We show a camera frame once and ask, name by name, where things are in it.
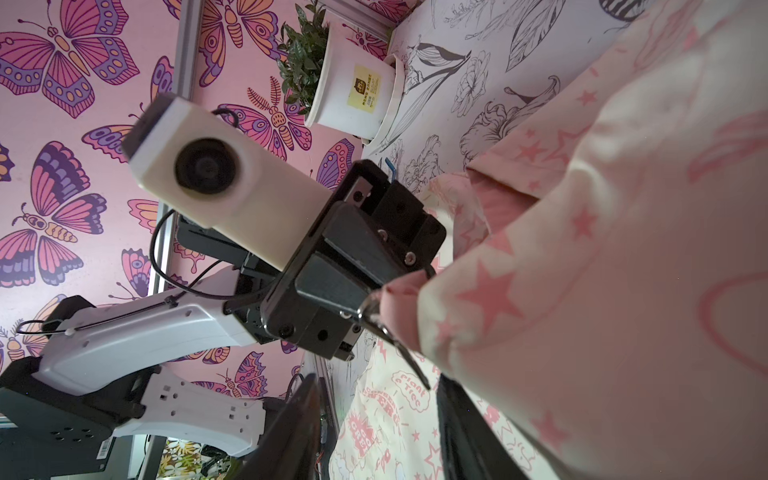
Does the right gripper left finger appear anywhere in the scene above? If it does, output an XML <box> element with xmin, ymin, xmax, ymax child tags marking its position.
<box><xmin>235</xmin><ymin>374</ymin><xmax>321</xmax><ymax>480</ymax></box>

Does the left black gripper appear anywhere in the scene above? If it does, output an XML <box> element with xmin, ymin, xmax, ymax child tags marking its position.
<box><xmin>260</xmin><ymin>160</ymin><xmax>446</xmax><ymax>361</ymax></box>

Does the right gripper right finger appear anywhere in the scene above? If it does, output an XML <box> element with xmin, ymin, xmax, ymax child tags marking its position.
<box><xmin>436</xmin><ymin>374</ymin><xmax>527</xmax><ymax>480</ymax></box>

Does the pink printed hooded jacket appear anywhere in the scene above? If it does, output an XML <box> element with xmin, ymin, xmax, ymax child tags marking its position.
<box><xmin>328</xmin><ymin>0</ymin><xmax>768</xmax><ymax>480</ymax></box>

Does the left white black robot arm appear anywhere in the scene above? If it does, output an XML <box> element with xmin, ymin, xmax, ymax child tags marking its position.
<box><xmin>1</xmin><ymin>161</ymin><xmax>446</xmax><ymax>479</ymax></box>

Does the white pot with green plant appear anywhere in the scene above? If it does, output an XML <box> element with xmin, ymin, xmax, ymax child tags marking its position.
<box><xmin>278</xmin><ymin>1</ymin><xmax>405</xmax><ymax>146</ymax></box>

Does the blue garden fork yellow handle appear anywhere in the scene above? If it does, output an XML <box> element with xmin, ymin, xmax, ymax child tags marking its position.
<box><xmin>384</xmin><ymin>158</ymin><xmax>398</xmax><ymax>182</ymax></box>

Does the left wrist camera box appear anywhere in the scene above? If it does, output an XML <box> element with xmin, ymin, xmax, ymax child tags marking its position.
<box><xmin>122</xmin><ymin>94</ymin><xmax>331</xmax><ymax>270</ymax></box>

